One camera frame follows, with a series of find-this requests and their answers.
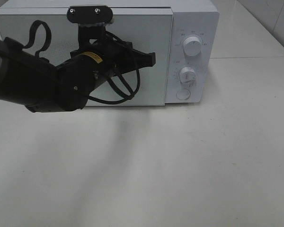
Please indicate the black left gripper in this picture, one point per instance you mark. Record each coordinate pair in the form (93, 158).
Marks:
(102, 55)

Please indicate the white microwave door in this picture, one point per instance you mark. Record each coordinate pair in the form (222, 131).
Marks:
(147, 33)

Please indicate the white timer knob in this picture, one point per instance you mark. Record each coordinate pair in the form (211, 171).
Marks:
(187, 75)

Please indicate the round white door button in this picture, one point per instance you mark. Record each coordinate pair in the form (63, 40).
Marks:
(183, 94)

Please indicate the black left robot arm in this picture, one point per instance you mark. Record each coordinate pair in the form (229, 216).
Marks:
(32, 81)

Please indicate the white microwave oven body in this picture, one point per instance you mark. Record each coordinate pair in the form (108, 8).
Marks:
(189, 17)

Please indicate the upper white power knob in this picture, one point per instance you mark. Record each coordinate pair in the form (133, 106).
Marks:
(192, 45)

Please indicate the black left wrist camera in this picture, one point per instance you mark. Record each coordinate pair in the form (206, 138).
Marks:
(95, 15)

